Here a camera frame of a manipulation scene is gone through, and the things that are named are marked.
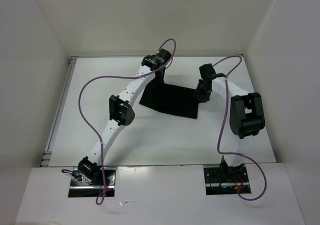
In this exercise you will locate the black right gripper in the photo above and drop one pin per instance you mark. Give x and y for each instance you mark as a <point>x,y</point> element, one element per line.
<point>198,95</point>

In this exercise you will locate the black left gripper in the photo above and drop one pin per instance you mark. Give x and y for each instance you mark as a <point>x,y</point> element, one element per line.
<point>160,79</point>

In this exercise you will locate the black skirt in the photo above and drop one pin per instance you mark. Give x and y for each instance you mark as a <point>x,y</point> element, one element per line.
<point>170,99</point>

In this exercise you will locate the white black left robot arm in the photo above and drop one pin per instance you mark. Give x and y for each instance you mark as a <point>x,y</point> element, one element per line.
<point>121,113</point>

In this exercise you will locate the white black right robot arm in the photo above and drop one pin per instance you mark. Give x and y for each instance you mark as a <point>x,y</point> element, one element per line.
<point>243,113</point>

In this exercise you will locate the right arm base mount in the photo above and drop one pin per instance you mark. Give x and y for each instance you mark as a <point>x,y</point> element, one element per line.
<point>216,184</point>

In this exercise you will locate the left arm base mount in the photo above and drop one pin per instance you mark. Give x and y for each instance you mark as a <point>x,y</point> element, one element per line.
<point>81,187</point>

